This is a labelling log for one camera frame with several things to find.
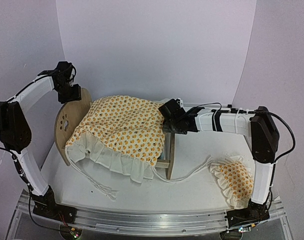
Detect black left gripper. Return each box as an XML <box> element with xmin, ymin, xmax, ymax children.
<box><xmin>55</xmin><ymin>80</ymin><xmax>82</xmax><ymax>104</ymax></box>

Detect wooden pet bed frame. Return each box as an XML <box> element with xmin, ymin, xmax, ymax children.
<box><xmin>54</xmin><ymin>88</ymin><xmax>175</xmax><ymax>180</ymax></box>

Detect duck print ruffled cushion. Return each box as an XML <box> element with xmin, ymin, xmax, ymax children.
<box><xmin>65</xmin><ymin>95</ymin><xmax>165</xmax><ymax>183</ymax></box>

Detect white cushion tie cords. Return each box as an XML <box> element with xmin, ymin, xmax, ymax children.
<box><xmin>66</xmin><ymin>154</ymin><xmax>119</xmax><ymax>201</ymax></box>
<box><xmin>154</xmin><ymin>155</ymin><xmax>217</xmax><ymax>184</ymax></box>

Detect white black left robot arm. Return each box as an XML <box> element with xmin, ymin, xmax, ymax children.
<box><xmin>0</xmin><ymin>61</ymin><xmax>81</xmax><ymax>221</ymax></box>

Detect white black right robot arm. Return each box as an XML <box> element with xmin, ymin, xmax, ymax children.
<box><xmin>159</xmin><ymin>99</ymin><xmax>296</xmax><ymax>227</ymax></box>

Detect blue white striped mattress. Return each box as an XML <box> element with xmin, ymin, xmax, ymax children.
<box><xmin>159</xmin><ymin>147</ymin><xmax>170</xmax><ymax>161</ymax></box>

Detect small duck print pillow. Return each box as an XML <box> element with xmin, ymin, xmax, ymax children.
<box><xmin>210</xmin><ymin>155</ymin><xmax>254</xmax><ymax>210</ymax></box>

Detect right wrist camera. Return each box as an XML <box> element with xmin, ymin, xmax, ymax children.
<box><xmin>158</xmin><ymin>98</ymin><xmax>186</xmax><ymax>119</ymax></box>

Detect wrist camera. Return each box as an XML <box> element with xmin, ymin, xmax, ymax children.
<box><xmin>158</xmin><ymin>98</ymin><xmax>186</xmax><ymax>119</ymax></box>
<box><xmin>55</xmin><ymin>61</ymin><xmax>76</xmax><ymax>86</ymax></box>

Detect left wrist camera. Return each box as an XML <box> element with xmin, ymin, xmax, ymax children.
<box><xmin>55</xmin><ymin>61</ymin><xmax>76</xmax><ymax>86</ymax></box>

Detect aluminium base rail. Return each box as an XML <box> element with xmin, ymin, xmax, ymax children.
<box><xmin>5</xmin><ymin>191</ymin><xmax>293</xmax><ymax>240</ymax></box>

